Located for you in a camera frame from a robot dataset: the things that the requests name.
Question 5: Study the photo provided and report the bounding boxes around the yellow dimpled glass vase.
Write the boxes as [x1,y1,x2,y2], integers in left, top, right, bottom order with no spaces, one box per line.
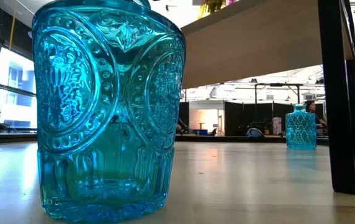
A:
[197,0,225,19]

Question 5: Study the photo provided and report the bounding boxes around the teal diamond-pattern glass vase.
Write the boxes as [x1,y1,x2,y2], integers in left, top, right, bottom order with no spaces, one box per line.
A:
[285,103,318,151]

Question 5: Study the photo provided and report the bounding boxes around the wooden shelf with black legs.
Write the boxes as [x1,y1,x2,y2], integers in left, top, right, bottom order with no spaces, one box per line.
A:
[179,0,355,195]

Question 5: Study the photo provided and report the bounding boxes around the black partition panels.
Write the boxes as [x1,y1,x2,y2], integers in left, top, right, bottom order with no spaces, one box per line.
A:
[224,101,324,137]

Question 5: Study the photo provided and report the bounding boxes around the teal embossed round glass vase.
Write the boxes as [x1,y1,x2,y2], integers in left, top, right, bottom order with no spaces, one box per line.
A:
[31,0,187,224]

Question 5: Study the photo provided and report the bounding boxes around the white cylindrical container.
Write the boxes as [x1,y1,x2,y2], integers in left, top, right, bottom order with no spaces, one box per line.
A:
[272,116,283,136]

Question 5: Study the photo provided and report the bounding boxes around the person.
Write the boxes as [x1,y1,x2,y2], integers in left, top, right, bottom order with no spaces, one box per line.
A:
[303,99,328,128]

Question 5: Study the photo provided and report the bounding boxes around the black aluminium table frame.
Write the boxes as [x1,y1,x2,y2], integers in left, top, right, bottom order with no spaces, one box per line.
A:
[0,132,355,150]

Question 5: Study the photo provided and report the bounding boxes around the black background rig frame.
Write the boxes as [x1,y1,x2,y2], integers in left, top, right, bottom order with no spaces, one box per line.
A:
[253,82,305,105]

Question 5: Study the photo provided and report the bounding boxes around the yellow hanging strap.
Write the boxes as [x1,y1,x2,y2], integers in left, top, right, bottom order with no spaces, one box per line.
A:
[8,0,18,50]

